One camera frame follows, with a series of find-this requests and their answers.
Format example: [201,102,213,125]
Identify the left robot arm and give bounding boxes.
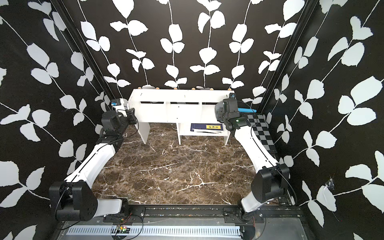
[49,109,138,222]

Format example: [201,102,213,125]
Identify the dark blue book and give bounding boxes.
[190,123,223,134]

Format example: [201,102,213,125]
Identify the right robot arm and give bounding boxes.
[215,93,290,213]

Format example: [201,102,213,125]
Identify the small circuit board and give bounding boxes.
[115,226,130,235]

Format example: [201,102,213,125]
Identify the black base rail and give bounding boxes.
[103,204,305,226]

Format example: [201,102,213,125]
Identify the black white checkerboard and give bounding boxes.
[242,113,278,157]

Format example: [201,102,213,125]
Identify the white perforated strip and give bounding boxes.
[67,225,242,238]

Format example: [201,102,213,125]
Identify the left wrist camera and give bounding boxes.
[111,98,128,112]

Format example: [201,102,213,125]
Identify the white wooden bookshelf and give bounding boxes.
[128,89,233,145]

